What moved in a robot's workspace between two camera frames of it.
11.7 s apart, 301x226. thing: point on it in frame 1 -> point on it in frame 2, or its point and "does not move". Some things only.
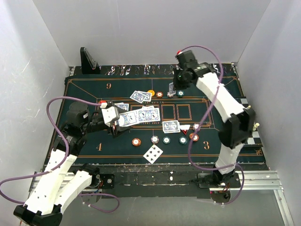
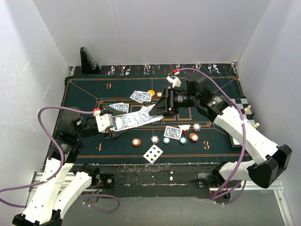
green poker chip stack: x=166 y=140 does not move
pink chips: x=195 y=126 does not move
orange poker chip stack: x=136 y=141 does not move
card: x=171 y=126 -> x=173 y=132
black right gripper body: x=178 y=80 -> x=179 y=100
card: x=148 y=95 does not move
